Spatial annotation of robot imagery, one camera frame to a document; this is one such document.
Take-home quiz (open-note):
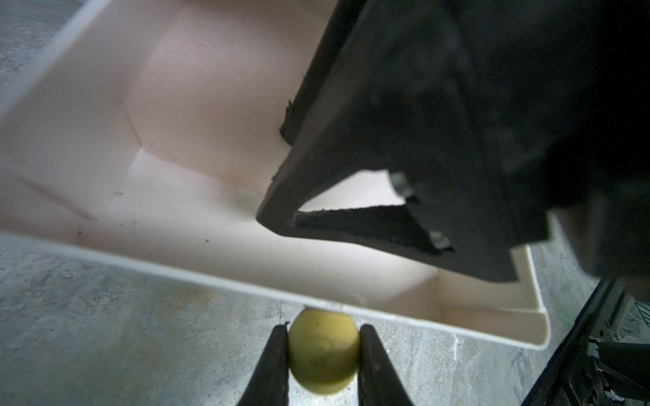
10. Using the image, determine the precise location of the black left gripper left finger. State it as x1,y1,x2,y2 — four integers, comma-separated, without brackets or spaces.
237,324,289,406

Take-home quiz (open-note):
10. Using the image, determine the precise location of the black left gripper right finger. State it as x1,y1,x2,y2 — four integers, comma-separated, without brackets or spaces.
357,324,414,406

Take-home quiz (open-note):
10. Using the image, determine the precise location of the yellow round drawer knob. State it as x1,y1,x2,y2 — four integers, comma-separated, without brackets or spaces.
288,308,361,396

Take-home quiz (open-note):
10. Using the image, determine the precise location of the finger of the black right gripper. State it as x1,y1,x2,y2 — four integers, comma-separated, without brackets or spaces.
279,0,366,145
257,1,525,283

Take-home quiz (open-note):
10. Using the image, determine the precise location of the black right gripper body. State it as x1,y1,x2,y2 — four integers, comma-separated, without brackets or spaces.
446,1,649,284

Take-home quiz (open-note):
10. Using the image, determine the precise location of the white drawer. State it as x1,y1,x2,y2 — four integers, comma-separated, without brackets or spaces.
1,1,551,349

